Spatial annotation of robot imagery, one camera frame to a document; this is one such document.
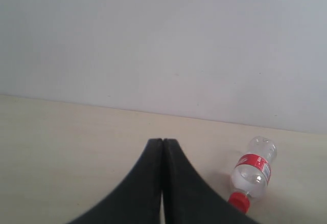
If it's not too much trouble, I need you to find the clear red label cola bottle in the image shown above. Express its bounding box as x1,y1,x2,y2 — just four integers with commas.
228,136,277,213

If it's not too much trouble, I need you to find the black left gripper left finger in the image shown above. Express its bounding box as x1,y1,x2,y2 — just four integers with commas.
70,139,163,224

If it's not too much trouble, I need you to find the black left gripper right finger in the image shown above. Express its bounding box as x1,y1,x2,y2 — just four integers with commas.
162,139,256,224

